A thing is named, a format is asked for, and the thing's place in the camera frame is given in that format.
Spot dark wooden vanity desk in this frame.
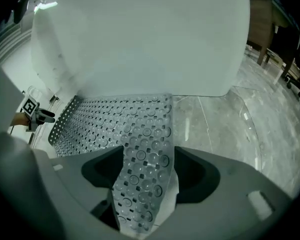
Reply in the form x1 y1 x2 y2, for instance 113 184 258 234
246 0 300 79

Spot grey floor mat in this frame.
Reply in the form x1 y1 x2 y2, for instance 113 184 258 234
47 92 180 240

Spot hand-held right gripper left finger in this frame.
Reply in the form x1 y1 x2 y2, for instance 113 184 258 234
36 145 131 240

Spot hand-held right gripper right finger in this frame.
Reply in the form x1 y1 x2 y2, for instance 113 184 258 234
149 146 294 240

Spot black office chair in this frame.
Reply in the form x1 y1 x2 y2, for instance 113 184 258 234
274 25 300 100

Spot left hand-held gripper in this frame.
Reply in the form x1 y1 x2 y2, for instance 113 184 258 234
21 96 57 132

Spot person's left forearm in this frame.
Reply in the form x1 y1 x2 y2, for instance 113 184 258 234
11 111 30 127

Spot white bathtub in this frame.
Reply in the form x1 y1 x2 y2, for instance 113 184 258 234
29 0 251 99

